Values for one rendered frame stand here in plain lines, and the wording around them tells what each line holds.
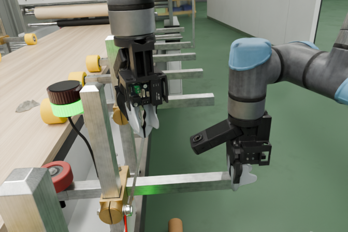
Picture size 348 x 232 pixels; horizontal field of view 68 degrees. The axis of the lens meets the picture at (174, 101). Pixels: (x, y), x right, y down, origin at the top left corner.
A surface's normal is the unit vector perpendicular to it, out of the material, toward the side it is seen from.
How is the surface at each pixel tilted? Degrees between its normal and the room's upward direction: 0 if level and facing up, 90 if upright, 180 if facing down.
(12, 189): 45
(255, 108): 89
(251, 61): 87
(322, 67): 56
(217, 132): 27
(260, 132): 90
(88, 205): 0
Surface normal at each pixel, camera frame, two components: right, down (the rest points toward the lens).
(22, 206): 0.04, 0.43
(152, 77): 0.38, 0.38
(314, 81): -0.90, 0.36
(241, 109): -0.43, 0.41
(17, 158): -0.05, -0.90
